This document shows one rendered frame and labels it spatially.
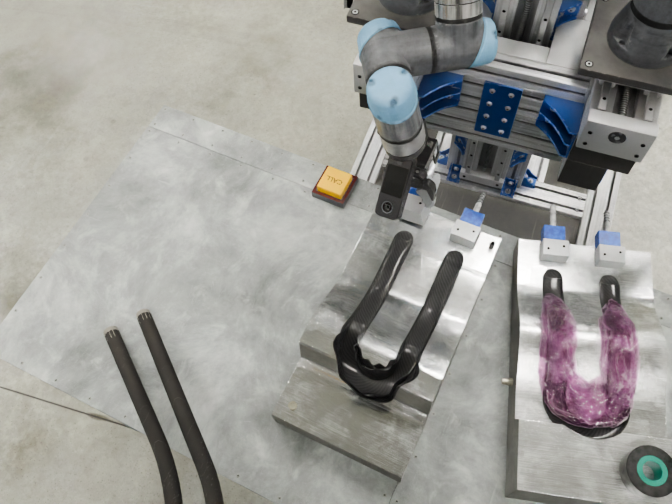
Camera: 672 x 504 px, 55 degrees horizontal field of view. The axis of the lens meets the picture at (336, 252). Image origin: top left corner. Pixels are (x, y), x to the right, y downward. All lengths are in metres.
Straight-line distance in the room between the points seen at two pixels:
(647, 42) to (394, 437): 0.89
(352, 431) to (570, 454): 0.37
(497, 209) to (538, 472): 1.16
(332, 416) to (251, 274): 0.37
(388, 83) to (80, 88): 2.13
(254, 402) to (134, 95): 1.83
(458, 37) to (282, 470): 0.82
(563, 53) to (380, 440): 0.92
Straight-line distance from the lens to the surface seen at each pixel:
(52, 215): 2.66
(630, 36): 1.44
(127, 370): 1.34
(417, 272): 1.28
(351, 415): 1.22
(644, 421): 1.29
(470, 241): 1.29
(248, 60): 2.87
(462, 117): 1.66
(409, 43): 1.08
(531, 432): 1.19
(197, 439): 1.20
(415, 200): 1.28
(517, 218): 2.17
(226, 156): 1.57
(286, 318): 1.35
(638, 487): 1.18
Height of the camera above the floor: 2.05
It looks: 63 degrees down
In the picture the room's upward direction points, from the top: 7 degrees counter-clockwise
